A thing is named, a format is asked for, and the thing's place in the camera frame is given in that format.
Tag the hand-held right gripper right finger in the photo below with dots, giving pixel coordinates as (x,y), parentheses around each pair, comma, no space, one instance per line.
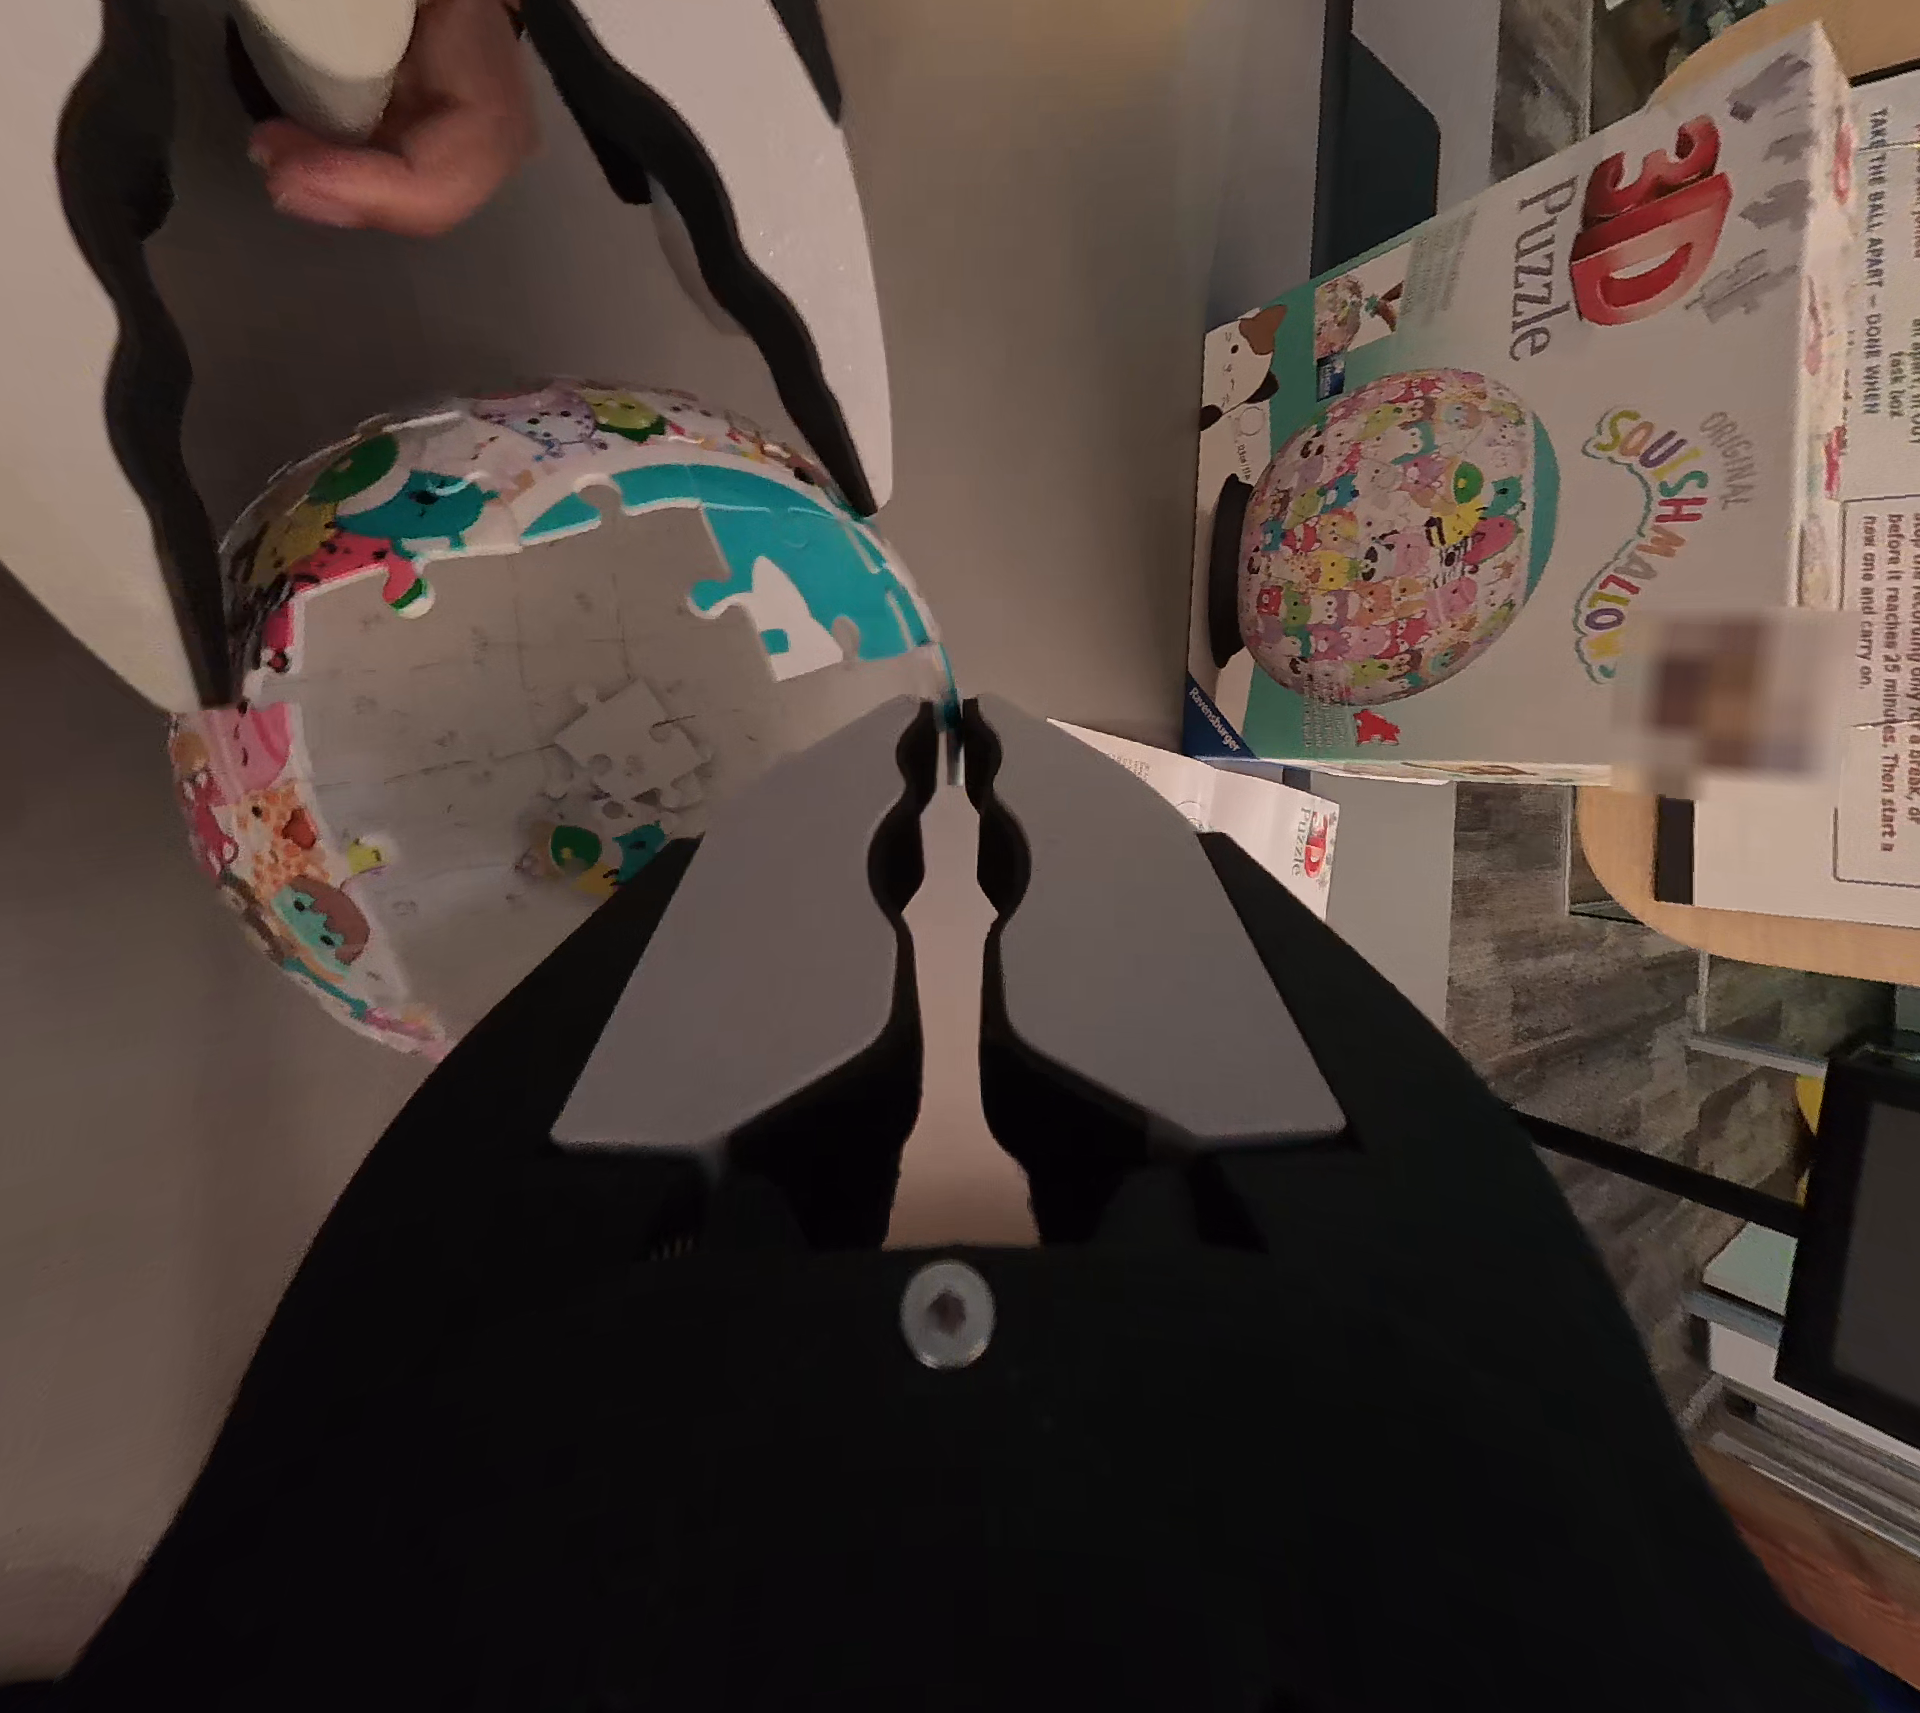
(1155,993)

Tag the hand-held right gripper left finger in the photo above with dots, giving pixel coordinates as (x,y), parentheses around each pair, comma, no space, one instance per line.
(750,993)

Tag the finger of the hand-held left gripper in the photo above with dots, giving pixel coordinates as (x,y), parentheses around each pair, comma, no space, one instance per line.
(60,394)
(750,168)

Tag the colourful puzzle ball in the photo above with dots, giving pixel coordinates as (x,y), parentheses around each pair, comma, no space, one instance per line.
(449,633)

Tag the upturned white puzzle piece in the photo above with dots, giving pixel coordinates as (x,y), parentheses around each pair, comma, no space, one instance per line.
(630,739)

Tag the puzzle ball cardboard box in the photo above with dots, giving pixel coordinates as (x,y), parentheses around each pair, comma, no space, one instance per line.
(1651,394)

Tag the person's left hand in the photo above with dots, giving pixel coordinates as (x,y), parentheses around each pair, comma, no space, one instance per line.
(449,94)

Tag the white instruction leaflet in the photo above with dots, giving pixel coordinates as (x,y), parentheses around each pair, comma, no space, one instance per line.
(1262,813)

